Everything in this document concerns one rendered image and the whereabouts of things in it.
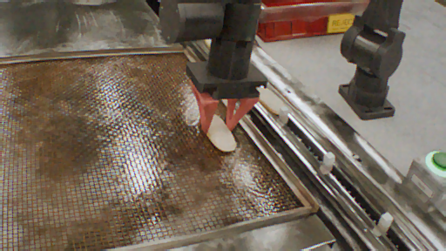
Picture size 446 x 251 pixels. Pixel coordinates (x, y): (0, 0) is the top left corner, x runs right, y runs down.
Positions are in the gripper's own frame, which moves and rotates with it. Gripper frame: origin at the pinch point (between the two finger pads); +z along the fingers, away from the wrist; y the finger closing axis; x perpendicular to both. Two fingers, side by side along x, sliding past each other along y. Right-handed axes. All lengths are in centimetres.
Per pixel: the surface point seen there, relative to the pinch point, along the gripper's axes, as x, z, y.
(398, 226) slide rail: 23.7, 2.9, -18.6
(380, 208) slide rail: 19.9, 3.0, -18.2
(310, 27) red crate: -41, -2, -44
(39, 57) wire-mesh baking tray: -29.8, 0.6, 27.2
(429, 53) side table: -21, -4, -75
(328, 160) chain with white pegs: 9.3, 1.9, -15.3
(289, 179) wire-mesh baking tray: 12.7, 0.9, -5.8
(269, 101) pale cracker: -9.6, 2.4, -14.7
